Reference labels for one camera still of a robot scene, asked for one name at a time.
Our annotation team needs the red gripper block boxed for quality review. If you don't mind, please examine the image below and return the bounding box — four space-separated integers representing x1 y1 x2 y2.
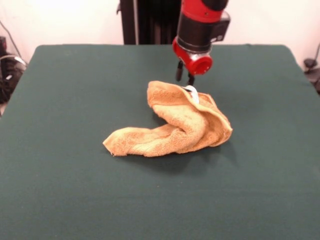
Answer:
172 36 214 87

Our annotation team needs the tan terry towel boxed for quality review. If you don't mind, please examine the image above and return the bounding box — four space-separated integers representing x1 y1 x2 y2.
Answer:
102 80 234 158

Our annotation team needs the black floor device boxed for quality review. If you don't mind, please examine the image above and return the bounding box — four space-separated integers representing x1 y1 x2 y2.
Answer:
303 57 320 95

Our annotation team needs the dark green table cloth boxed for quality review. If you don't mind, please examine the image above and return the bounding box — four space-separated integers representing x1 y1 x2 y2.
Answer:
0 44 320 240

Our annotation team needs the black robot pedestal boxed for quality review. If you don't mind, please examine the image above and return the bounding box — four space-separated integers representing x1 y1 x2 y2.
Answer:
116 0 185 46

